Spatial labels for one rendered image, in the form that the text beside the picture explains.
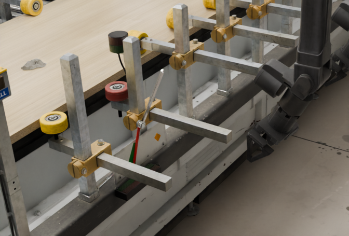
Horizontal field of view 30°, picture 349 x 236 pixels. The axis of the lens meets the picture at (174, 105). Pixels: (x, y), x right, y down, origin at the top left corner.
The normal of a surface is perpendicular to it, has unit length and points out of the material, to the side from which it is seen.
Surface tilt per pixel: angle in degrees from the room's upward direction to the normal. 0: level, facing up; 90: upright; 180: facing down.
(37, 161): 90
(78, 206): 0
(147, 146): 90
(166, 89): 90
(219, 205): 0
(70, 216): 0
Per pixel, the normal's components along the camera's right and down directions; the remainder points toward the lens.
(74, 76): 0.81, 0.24
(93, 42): -0.06, -0.88
